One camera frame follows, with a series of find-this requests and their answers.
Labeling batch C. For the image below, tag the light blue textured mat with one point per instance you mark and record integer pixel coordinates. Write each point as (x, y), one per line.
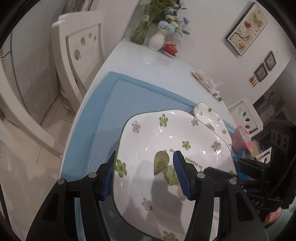
(97, 131)

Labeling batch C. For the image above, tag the hanging orange ornaments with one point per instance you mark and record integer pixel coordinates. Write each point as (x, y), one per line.
(253, 81)

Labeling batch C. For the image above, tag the person's right hand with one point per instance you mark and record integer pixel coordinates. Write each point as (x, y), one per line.
(272, 216)

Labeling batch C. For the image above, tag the blue steel bowl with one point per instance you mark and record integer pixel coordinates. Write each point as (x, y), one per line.
(242, 167)

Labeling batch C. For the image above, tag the white chair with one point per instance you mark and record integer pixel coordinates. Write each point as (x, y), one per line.
(243, 113)
(264, 157)
(78, 51)

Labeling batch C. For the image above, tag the large framed floral picture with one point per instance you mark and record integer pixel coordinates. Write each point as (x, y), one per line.
(247, 29)

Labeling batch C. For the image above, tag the white chair far right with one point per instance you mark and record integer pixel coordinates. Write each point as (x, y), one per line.
(243, 113)

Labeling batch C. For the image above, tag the red lidded teacup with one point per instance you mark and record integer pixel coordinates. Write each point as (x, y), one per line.
(170, 49)

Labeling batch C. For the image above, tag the white vase blue flowers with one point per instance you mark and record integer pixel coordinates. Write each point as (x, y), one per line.
(168, 24)

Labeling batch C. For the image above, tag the upper small framed picture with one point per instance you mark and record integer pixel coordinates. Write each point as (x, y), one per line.
(270, 61)

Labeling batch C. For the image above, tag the square forest plate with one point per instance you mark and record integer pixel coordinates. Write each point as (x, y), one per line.
(145, 189)
(212, 120)

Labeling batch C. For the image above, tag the white chair far left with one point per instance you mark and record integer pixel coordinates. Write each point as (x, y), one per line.
(78, 51)

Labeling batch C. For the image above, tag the pink cartoon bowl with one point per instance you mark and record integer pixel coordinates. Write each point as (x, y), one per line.
(241, 139)

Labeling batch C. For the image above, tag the small framed picture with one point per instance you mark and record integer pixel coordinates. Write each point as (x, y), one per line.
(270, 61)
(261, 72)

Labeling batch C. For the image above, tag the white chair near right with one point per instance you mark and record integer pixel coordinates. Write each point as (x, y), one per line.
(264, 157)

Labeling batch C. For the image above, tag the lower small framed picture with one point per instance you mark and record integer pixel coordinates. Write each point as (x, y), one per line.
(261, 72)

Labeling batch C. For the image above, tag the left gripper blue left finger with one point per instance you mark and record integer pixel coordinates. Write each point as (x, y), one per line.
(106, 176)

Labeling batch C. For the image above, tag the kitchen shelf with appliances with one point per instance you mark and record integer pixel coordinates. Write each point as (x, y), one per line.
(271, 105)

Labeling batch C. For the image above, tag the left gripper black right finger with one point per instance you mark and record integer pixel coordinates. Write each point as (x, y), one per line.
(186, 173)

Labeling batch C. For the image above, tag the glass vase green stems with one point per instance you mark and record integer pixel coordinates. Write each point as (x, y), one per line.
(151, 12)

